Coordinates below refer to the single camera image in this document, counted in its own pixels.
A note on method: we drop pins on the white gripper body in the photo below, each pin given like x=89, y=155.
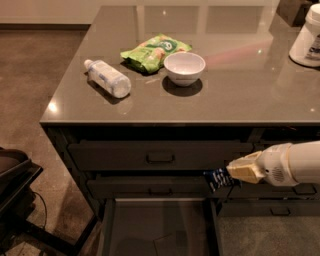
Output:
x=275, y=166

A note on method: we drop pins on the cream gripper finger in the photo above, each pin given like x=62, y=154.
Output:
x=246, y=168

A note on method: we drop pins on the blue rxbar blueberry bar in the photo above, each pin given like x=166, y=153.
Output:
x=218, y=178

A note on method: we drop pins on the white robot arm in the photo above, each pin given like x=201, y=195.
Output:
x=305, y=162

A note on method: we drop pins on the grey bottom right drawer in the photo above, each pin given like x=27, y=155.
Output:
x=270, y=208

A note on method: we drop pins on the grey middle right drawer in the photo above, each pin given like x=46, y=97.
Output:
x=267, y=191

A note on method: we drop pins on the open grey bottom drawer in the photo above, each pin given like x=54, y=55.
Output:
x=160, y=227

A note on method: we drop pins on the grey middle left drawer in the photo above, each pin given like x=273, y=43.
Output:
x=149, y=187

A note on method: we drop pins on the grey top left drawer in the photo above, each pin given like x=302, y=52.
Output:
x=155, y=155

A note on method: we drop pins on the white canister with label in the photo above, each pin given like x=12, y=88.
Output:
x=306, y=48

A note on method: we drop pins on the white bowl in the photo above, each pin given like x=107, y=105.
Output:
x=184, y=68

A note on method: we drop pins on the green snack bag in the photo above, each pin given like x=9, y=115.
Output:
x=148, y=57

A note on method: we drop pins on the clear plastic water bottle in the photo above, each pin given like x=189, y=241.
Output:
x=110, y=79

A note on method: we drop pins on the black cart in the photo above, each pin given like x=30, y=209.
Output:
x=17, y=172

